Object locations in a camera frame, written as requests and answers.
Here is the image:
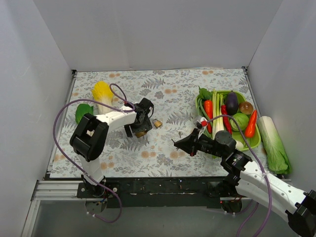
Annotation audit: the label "large brass long-shackle padlock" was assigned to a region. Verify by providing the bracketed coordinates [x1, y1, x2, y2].
[135, 130, 147, 138]

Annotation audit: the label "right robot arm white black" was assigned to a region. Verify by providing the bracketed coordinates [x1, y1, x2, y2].
[173, 128, 316, 237]

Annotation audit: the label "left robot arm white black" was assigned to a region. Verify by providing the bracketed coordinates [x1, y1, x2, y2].
[70, 98, 154, 198]

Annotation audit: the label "small brass padlock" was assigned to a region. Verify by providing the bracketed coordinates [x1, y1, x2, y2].
[152, 119, 162, 128]

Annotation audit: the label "floral table cloth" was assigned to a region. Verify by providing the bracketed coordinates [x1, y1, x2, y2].
[49, 68, 252, 178]

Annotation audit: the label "red chili pepper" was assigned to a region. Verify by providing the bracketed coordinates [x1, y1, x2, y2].
[221, 105, 233, 134]

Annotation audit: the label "orange red pepper left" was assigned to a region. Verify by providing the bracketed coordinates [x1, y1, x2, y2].
[203, 100, 213, 134]

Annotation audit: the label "green long beans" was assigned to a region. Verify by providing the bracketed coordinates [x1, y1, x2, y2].
[196, 100, 208, 120]

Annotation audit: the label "green plastic basket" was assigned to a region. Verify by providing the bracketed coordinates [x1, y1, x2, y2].
[195, 90, 262, 152]

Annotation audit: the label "white green scallions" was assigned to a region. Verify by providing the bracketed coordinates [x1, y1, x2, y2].
[212, 89, 224, 139]

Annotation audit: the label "round green cabbage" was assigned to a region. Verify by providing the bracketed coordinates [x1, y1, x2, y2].
[230, 113, 249, 131]

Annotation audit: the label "green spinach leaves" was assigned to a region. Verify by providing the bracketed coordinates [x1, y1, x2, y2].
[196, 87, 213, 104]

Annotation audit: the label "orange carrot pepper right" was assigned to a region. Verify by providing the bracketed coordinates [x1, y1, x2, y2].
[244, 110, 257, 138]

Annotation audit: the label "purple eggplant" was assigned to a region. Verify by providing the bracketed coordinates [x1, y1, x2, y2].
[224, 91, 239, 116]

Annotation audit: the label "yellow napa cabbage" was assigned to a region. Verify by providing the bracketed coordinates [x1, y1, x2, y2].
[91, 81, 114, 114]

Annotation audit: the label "brown mushroom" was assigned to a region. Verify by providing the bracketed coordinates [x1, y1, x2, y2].
[239, 101, 254, 115]

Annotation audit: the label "green bok choy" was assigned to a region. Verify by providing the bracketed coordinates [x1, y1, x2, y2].
[75, 103, 94, 124]

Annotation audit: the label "large green napa cabbage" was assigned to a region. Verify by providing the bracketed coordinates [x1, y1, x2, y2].
[257, 116, 292, 174]

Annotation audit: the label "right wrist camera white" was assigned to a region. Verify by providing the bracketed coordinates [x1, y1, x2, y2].
[194, 116, 208, 134]

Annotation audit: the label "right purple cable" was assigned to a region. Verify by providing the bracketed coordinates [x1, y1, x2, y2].
[204, 115, 273, 237]

